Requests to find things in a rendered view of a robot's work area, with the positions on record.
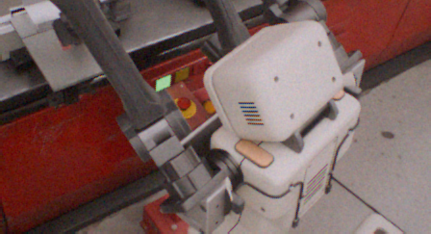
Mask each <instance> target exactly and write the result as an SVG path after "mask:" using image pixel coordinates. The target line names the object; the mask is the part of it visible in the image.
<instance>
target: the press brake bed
mask: <svg viewBox="0 0 431 234"><path fill-rule="evenodd" d="M320 2H321V3H322V4H323V6H324V7H325V10H326V11H327V21H326V23H325V24H326V26H327V28H328V27H330V26H334V25H335V24H336V23H340V22H342V21H345V20H347V19H349V22H348V23H347V27H346V29H345V32H346V33H347V36H345V37H342V38H340V39H336V41H337V42H340V43H341V44H342V48H344V50H345V53H348V52H350V51H352V50H357V49H360V51H361V53H362V55H363V57H362V58H360V59H359V60H366V62H365V65H364V68H363V73H362V75H361V81H360V84H359V89H361V90H362V92H363V91H366V90H367V89H370V88H372V87H375V86H376V85H379V84H380V83H381V82H384V81H386V80H389V79H390V78H393V77H394V76H395V75H398V74H400V73H403V72H404V71H407V70H408V69H410V68H412V67H414V66H416V65H420V64H421V63H424V62H426V61H427V60H430V59H431V0H320ZM263 14H264V12H262V13H260V14H256V15H254V16H250V17H248V18H246V19H244V20H242V23H243V25H245V27H246V28H247V29H248V32H249V35H250V37H253V36H254V35H255V34H257V32H260V30H262V29H263V28H266V27H269V25H268V23H266V21H265V20H264V19H263V18H262V15H263ZM216 33H217V31H216V30H214V31H212V32H210V33H207V34H206V35H202V36H200V37H196V38H195V39H190V40H188V41H185V42H182V43H179V44H177V45H173V46H171V47H170V48H167V49H165V50H161V51H160V52H157V53H154V54H152V55H148V56H146V57H143V58H141V59H139V60H135V61H134V62H133V63H134V64H135V66H136V67H137V69H138V71H139V73H140V74H141V76H142V77H143V80H145V82H147V83H148V84H149V85H150V87H151V85H152V83H151V80H152V79H154V78H156V77H159V76H161V75H164V74H166V73H169V72H170V71H171V70H175V69H176V68H180V67H181V66H185V65H186V64H190V63H191V62H195V61H196V60H198V59H201V58H203V57H206V56H205V55H204V54H203V53H202V52H201V51H200V47H201V46H202V45H203V43H205V41H206V40H207V39H209V38H210V37H211V36H213V35H214V34H216ZM359 60H358V61H359ZM79 92H80V102H76V103H74V104H73V105H69V106H67V107H66V105H65V104H64V100H63V89H61V90H60V91H55V92H53V91H52V92H50V93H47V94H46V95H42V96H40V97H39V98H34V99H33V100H30V101H28V102H24V103H22V104H20V105H16V106H14V107H11V108H10V109H6V110H4V111H3V112H0V234H73V233H75V232H77V231H79V230H81V229H83V228H86V227H87V226H90V225H92V224H93V223H96V222H98V221H101V220H103V219H105V218H106V217H108V216H109V215H112V214H114V213H116V212H118V211H121V210H122V209H125V208H126V207H128V206H130V205H132V204H135V203H137V202H140V201H141V200H142V199H146V198H147V197H150V196H151V195H154V194H155V193H158V192H159V191H162V190H163V189H164V186H163V184H164V180H165V178H164V176H163V175H162V173H161V171H160V169H158V167H157V165H156V163H155V161H154V160H153V158H152V159H150V160H148V162H145V163H144V162H143V161H142V159H141V158H140V157H139V155H138V154H137V152H136V150H135V149H134V148H133V147H132V145H131V144H130V141H128V139H127V137H125V134H123V132H122V130H121V128H120V127H119V126H118V123H117V122H116V118H117V117H118V116H121V115H122V114H124V113H125V111H124V109H123V103H122V101H121V98H120V96H119V95H118V93H117V92H116V90H115V89H114V87H113V86H112V84H111V83H110V81H109V80H108V78H107V77H106V75H105V73H103V74H101V75H97V76H95V77H94V78H93V82H89V83H87V84H86V85H83V86H81V87H79Z"/></svg>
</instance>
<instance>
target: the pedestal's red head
mask: <svg viewBox="0 0 431 234"><path fill-rule="evenodd" d="M202 59H207V57H203V58H201V59H198V60H196V61H195V62H191V63H190V64H186V65H185V66H186V67H190V72H189V78H190V77H193V76H194V75H193V76H191V74H192V69H193V65H194V64H197V62H199V61H201V60H202ZM185 66H181V67H180V68H184V67H185ZM180 68H176V69H175V70H171V71H170V72H169V73H166V74H164V75H161V76H159V77H156V78H154V79H152V80H151V83H152V85H151V87H152V88H153V89H155V85H156V81H157V80H160V77H164V76H165V75H170V74H171V79H170V87H166V90H167V91H168V93H170V95H171V97H172V98H173V100H176V99H177V98H181V97H186V98H188V99H189V100H191V101H192V102H193V103H194V104H195V107H196V112H195V114H194V115H193V117H189V118H186V121H187V123H188V124H189V126H190V127H191V130H192V132H193V131H194V130H196V129H197V128H198V127H200V125H202V124H203V123H205V122H206V121H207V120H208V119H210V118H211V117H213V116H214V114H211V115H210V114H209V113H208V112H207V111H206V109H205V108H204V107H202V102H203V101H204V100H211V98H210V96H209V95H208V94H207V91H206V89H205V87H201V88H200V89H197V90H195V91H189V89H188V88H187V87H186V85H185V84H184V83H183V82H182V81H184V80H182V81H181V82H177V83H176V84H173V82H174V76H175V72H177V71H178V70H179V69H180ZM189 78H187V79H189ZM187 79H185V80H187ZM215 114H216V111H215Z"/></svg>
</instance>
